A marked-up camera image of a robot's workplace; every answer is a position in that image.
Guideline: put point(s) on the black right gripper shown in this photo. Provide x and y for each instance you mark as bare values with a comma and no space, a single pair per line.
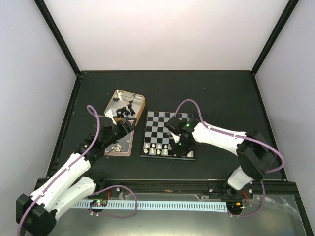
179,153

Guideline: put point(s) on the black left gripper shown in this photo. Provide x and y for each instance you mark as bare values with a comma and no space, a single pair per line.
126,128

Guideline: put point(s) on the black and grey chessboard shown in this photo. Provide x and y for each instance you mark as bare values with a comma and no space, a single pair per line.
157,133

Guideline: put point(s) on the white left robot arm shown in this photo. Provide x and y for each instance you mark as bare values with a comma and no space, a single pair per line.
38,212

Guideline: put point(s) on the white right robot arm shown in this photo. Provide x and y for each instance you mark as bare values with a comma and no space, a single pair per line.
254,157

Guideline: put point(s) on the pile of white chess pieces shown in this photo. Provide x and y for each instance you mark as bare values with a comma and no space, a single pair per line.
121,146

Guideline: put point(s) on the pile of black chess pieces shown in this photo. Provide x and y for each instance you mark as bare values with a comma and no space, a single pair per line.
126,111

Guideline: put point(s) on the left controller circuit board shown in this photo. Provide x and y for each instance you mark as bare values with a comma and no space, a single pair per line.
98,203

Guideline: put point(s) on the controller circuit board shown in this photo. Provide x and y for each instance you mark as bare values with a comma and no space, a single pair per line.
98,203
231,206

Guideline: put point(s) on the right controller circuit board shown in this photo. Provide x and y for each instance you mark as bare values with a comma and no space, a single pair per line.
231,206

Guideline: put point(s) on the pink metal tin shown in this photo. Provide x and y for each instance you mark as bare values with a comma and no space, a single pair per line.
110,152

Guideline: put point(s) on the gold metal tin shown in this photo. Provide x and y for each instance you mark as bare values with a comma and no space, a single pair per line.
125,96

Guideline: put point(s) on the black mounting rail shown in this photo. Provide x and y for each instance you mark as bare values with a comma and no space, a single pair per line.
165,186

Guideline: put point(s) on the light blue slotted cable duct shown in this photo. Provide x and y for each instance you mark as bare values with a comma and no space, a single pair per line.
156,205

